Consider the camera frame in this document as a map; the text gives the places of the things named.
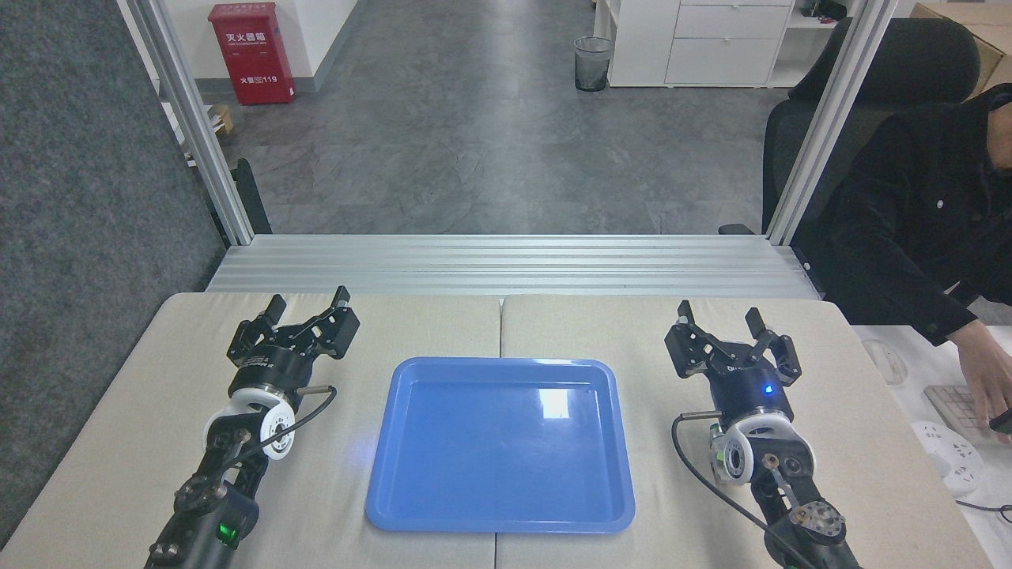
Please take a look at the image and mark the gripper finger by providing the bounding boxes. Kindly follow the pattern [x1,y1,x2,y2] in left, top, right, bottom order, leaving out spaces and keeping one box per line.
[277,287,361,358]
[664,301,736,379]
[228,295,287,360]
[739,308,802,386]

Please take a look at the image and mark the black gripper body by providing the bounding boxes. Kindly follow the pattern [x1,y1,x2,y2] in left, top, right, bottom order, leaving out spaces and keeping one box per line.
[231,345,315,394]
[710,365,794,420]

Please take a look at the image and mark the clear white computer mouse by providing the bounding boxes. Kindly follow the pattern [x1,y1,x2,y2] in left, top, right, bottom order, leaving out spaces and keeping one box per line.
[862,338,910,386]

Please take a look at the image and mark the blue plastic tray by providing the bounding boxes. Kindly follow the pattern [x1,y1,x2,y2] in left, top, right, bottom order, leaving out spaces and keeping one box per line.
[364,356,636,534]

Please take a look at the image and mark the person's right hand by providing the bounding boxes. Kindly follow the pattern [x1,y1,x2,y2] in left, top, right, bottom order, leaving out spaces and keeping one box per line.
[949,320,1012,424]

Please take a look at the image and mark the black partition foot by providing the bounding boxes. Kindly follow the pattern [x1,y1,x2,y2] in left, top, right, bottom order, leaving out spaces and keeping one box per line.
[233,158,274,236]

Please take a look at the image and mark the white keyboard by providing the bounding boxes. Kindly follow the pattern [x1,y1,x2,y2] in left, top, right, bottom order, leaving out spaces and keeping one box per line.
[923,385,999,443]

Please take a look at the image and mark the grey felt partition panel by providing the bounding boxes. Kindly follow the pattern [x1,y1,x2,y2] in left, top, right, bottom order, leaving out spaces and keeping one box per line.
[0,0,230,546]

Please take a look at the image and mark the white power strip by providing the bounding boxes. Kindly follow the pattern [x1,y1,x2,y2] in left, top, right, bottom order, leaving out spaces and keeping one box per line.
[909,421,987,495]

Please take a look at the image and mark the person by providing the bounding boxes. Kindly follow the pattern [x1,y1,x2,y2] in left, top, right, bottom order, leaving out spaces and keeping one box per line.
[791,83,1012,346]

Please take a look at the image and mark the red fire extinguisher box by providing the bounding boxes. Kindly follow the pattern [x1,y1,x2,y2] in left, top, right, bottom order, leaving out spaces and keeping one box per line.
[208,2,296,107]

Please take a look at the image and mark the grey mesh waste bin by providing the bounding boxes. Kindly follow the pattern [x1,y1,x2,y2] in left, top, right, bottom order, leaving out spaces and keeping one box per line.
[574,36,614,92]

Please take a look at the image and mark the white drawer cabinet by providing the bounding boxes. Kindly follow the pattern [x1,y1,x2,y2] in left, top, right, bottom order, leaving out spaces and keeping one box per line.
[605,0,796,89]

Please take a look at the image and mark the black office chair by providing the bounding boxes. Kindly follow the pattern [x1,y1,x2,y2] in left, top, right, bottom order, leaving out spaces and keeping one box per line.
[718,17,981,238]

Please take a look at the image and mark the silver aluminium rail platform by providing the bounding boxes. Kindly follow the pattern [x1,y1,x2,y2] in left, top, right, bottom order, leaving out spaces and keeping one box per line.
[206,234,823,300]

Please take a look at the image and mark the silver aluminium post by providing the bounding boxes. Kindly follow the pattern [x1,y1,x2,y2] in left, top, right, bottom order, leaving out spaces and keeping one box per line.
[119,0,255,246]
[765,0,900,246]

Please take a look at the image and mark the black cable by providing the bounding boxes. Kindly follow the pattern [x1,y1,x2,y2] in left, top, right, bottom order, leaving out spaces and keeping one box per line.
[955,498,1012,524]

